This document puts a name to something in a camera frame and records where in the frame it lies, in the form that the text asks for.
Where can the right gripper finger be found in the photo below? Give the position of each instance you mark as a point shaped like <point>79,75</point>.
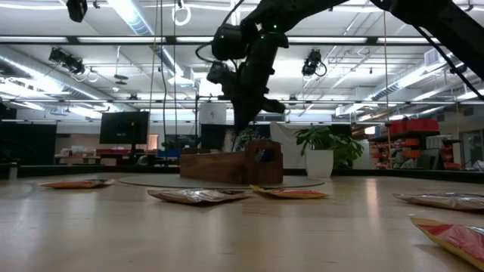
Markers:
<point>252,113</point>
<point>239,115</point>

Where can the dark blue tea bag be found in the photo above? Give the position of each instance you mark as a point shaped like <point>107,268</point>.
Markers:
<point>247,140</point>

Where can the beige tea bag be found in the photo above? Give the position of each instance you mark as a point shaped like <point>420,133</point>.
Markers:
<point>229,143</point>
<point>198,195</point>
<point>442,200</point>

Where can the orange tea bag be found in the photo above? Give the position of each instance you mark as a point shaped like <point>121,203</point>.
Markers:
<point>289,193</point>
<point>77,184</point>
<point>453,238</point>

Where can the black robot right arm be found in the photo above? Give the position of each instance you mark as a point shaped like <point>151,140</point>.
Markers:
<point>435,19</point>

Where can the white box unit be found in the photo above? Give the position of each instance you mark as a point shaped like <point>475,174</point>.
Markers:
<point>213,113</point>

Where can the white sheet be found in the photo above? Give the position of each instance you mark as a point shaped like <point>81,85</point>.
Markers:
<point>285,145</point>

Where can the wooden compartment box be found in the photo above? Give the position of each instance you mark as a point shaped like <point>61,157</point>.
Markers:
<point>211,166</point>

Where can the green plant white pot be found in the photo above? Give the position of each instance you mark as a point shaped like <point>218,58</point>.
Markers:
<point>319,162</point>

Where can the round grey mat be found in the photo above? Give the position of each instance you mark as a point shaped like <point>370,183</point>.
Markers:
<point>151,181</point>

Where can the large black monitor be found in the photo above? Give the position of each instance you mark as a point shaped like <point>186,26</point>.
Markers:
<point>124,127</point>

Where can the red low table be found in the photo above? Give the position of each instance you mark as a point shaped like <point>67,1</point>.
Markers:
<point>113,152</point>

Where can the black partition panel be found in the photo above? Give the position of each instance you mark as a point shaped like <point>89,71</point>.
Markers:
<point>28,143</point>

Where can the red storage crate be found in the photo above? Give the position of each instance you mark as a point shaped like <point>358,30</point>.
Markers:
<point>398,126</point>
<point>422,125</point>

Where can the dark storage shelf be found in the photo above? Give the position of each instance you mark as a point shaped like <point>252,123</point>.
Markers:
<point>414,148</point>

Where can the glass door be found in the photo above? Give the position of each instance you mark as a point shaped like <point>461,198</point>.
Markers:
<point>472,149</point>

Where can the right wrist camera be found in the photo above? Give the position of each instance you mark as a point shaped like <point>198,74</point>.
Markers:
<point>219,73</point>

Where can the background black frame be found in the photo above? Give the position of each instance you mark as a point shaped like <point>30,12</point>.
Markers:
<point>196,121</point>

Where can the ceiling-mounted black camera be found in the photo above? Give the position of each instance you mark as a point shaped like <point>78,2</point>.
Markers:
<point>458,68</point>
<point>67,60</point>
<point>313,62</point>

